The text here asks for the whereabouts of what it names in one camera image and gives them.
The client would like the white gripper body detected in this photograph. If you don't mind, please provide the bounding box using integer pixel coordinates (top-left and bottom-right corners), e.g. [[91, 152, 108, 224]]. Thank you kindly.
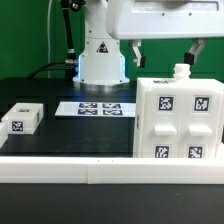
[[106, 0, 224, 40]]

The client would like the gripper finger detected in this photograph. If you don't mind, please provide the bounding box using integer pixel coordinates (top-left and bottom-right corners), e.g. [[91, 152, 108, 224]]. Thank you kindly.
[[129, 40, 146, 68], [184, 38, 207, 65]]

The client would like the white cabinet body box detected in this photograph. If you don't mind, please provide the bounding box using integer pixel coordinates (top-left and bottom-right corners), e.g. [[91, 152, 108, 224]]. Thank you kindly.
[[133, 64, 224, 158]]

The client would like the white door panel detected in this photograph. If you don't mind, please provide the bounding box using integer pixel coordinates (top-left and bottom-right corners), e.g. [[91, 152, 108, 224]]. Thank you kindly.
[[142, 88, 183, 158], [179, 87, 223, 159]]

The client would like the white cabinet top block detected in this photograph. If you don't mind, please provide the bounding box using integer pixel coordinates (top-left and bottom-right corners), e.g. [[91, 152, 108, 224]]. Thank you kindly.
[[1, 103, 44, 134]]

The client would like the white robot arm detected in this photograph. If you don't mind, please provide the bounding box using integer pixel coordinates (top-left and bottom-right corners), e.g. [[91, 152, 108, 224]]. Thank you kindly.
[[73, 0, 224, 91]]

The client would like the black cable bundle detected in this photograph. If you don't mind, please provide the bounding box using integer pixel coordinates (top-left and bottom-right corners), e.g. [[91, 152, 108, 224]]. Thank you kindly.
[[27, 0, 87, 80]]

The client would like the white thin cable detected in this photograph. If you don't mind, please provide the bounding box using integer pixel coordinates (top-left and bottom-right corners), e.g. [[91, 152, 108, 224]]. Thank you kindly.
[[46, 0, 54, 80]]

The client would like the white marker base plate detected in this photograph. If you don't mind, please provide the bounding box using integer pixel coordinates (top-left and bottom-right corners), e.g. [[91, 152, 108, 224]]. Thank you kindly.
[[55, 102, 136, 117]]

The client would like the white U-shaped fence frame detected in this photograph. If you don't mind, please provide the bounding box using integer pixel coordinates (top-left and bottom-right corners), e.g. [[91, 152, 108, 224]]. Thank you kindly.
[[0, 156, 224, 184]]

